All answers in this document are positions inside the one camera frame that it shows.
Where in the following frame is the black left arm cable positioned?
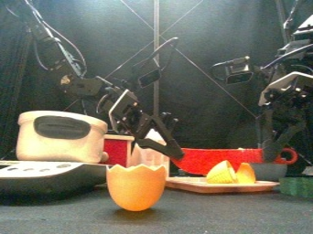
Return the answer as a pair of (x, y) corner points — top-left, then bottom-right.
(22, 0), (90, 79)

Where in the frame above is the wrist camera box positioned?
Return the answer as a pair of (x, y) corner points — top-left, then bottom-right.
(224, 58), (254, 85)
(133, 58), (164, 90)

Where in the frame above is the white toy knife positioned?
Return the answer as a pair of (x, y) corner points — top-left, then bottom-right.
(130, 128), (172, 178)

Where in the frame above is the wooden toy plate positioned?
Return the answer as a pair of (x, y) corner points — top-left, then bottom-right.
(164, 176), (281, 195)

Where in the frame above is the red white toy box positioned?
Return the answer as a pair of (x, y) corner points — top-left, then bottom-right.
(102, 133), (135, 168)

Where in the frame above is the white toy pot black handle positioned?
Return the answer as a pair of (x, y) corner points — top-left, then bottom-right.
(15, 110), (110, 165)

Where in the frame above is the orange toy eggshell half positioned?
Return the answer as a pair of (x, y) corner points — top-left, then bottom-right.
(106, 163), (169, 213)

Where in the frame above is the yellow toy lemon piece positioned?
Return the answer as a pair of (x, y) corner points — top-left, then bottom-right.
(206, 159), (238, 185)
(234, 162), (258, 185)

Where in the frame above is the red toy pan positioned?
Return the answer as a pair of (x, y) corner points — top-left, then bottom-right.
(170, 147), (300, 176)

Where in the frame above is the black silver toy stove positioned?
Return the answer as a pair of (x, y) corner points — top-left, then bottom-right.
(0, 159), (110, 196)

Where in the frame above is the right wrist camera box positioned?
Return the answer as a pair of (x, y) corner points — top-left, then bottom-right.
(224, 58), (254, 85)

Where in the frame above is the black left camera cable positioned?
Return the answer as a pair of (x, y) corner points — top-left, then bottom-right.
(134, 37), (181, 72)

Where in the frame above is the green toy block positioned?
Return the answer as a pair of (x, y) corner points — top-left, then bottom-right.
(279, 176), (313, 198)

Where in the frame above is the vertical metal frame pole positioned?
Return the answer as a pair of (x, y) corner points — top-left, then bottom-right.
(151, 0), (162, 117)

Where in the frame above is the grey toy bowl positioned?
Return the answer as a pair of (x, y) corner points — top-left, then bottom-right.
(249, 162), (289, 183)

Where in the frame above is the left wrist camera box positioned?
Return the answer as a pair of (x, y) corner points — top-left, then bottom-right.
(133, 58), (164, 90)

